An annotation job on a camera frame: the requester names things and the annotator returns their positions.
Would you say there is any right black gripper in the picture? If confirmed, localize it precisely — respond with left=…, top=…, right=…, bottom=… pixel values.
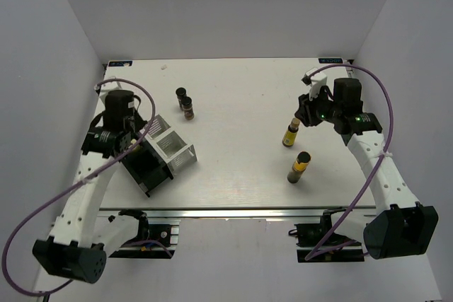
left=294, top=85, right=340, bottom=127

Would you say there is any yellow label brown bottle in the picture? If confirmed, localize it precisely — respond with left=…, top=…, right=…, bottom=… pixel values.
left=282, top=117, right=301, bottom=147

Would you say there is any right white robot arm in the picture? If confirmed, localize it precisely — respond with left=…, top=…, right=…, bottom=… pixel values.
left=296, top=74, right=439, bottom=260

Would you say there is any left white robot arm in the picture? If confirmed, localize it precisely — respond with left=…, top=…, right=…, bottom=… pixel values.
left=32, top=89, right=150, bottom=284

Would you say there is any yellow band spice bottle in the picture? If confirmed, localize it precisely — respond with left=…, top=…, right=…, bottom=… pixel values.
left=287, top=151, right=311, bottom=184

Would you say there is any left blue corner sticker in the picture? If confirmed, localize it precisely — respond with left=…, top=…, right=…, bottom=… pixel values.
left=108, top=60, right=133, bottom=67

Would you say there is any black organizer box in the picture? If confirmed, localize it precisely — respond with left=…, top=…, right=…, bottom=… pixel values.
left=120, top=140, right=174, bottom=197

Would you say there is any black cap spice jar rear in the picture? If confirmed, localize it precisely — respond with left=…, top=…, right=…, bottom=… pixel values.
left=175, top=87, right=187, bottom=110

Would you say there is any black cap spice jar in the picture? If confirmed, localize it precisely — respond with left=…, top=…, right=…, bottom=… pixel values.
left=175, top=87, right=187, bottom=110
left=181, top=96, right=195, bottom=120

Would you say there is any black cap spice jar front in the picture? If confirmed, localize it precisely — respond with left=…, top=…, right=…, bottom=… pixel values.
left=181, top=96, right=195, bottom=120

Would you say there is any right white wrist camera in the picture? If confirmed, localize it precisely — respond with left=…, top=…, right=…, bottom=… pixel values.
left=302, top=67, right=327, bottom=100

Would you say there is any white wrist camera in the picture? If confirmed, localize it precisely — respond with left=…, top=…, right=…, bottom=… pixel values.
left=94, top=77, right=122, bottom=96
left=302, top=67, right=327, bottom=100

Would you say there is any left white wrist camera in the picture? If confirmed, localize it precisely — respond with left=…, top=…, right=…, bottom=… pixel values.
left=94, top=77, right=122, bottom=96

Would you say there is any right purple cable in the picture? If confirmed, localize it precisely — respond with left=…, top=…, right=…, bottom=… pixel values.
left=304, top=64, right=394, bottom=260

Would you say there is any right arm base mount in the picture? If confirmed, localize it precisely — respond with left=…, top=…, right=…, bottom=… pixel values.
left=288, top=208, right=365, bottom=263

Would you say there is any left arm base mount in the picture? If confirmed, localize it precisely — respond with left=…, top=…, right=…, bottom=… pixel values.
left=108, top=209, right=179, bottom=259

